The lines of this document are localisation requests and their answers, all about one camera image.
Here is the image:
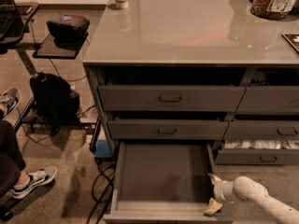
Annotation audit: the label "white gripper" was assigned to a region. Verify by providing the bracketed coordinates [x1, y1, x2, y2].
[205, 173, 234, 215]

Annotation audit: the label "grey drawer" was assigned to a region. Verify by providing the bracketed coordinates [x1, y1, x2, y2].
[98, 85, 245, 112]
[212, 140, 299, 165]
[107, 112, 228, 140]
[223, 120, 299, 141]
[103, 142, 233, 224]
[237, 86, 299, 113]

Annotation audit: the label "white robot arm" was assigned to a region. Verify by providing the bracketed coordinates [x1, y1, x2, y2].
[205, 173, 299, 224]

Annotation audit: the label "grey drawer cabinet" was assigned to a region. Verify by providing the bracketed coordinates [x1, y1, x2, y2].
[81, 0, 299, 166]

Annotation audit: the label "blue power box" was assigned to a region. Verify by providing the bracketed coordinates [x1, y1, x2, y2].
[94, 140, 112, 159]

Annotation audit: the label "dark booklet on counter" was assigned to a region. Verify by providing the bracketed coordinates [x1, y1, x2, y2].
[282, 33, 299, 53]

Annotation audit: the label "grey sneaker lower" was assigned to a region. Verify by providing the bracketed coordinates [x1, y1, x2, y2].
[12, 166, 57, 200]

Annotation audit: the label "grey sneaker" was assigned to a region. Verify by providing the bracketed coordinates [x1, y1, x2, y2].
[12, 166, 57, 200]
[0, 88, 21, 115]

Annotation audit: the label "black backpack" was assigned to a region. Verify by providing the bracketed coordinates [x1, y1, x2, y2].
[30, 72, 80, 135]

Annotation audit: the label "jar of nuts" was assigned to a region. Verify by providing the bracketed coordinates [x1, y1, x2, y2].
[250, 0, 296, 20]

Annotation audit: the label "person leg dark trousers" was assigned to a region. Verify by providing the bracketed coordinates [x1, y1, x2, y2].
[0, 103, 31, 198]

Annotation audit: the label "black device on shelf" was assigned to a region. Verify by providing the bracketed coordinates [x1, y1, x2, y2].
[46, 14, 90, 41]

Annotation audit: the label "black desk stand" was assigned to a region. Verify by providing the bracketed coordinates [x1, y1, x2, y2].
[0, 2, 101, 135]

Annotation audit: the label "grey sneaker upper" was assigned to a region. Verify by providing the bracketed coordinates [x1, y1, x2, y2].
[0, 88, 21, 115]

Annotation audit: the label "black laptop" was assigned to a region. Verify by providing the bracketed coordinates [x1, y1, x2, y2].
[0, 0, 19, 39]

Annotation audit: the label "black floor cables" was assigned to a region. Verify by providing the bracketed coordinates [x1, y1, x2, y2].
[85, 159, 117, 224]

